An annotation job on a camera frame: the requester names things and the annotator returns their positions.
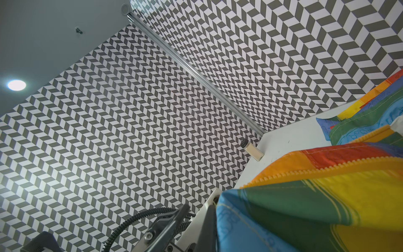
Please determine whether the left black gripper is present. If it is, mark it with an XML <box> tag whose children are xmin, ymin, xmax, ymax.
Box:
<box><xmin>132</xmin><ymin>204</ymin><xmax>195</xmax><ymax>252</ymax></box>

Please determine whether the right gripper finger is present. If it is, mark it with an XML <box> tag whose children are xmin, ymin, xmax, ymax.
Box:
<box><xmin>194</xmin><ymin>205</ymin><xmax>217</xmax><ymax>252</ymax></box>

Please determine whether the rainbow coloured jacket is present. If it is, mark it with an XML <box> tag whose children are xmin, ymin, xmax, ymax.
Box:
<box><xmin>216</xmin><ymin>71</ymin><xmax>403</xmax><ymax>252</ymax></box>

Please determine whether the black-lid jar back left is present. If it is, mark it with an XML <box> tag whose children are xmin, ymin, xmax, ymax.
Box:
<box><xmin>240</xmin><ymin>138</ymin><xmax>264</xmax><ymax>161</ymax></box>

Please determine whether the round ceiling light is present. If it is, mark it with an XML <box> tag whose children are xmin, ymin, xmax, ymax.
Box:
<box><xmin>7</xmin><ymin>79</ymin><xmax>27</xmax><ymax>91</ymax></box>

